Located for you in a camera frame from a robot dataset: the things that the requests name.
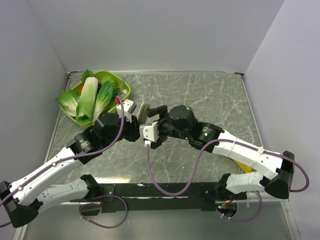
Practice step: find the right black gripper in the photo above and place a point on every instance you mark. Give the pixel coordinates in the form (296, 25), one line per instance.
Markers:
(162, 110)

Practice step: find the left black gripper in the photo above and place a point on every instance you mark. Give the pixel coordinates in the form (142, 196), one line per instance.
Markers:
(134, 129)

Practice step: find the beige remote control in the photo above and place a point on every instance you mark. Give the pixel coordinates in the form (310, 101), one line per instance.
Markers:
(143, 113)

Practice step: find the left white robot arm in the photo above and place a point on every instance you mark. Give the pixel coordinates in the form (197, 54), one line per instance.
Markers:
(25, 198)

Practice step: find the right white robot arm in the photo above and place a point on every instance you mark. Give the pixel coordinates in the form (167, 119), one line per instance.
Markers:
(272, 172)

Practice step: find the green bok choy right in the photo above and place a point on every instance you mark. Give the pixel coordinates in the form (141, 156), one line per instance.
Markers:
(104, 97)

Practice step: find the long white green cabbage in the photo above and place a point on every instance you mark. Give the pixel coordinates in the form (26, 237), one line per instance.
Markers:
(87, 99)

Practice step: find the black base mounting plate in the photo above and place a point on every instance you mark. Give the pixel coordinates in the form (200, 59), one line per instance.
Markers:
(146, 197)

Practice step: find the green lettuce leaf left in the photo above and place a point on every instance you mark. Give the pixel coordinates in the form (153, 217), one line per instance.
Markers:
(68, 101)

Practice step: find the yellow napa cabbage toy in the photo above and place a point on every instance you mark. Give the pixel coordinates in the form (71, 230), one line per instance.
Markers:
(244, 167)

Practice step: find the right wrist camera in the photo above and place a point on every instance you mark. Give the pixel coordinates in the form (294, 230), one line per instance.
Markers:
(149, 133)

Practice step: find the aluminium rail frame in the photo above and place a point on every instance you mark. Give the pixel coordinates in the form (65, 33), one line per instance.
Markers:
(218, 98)

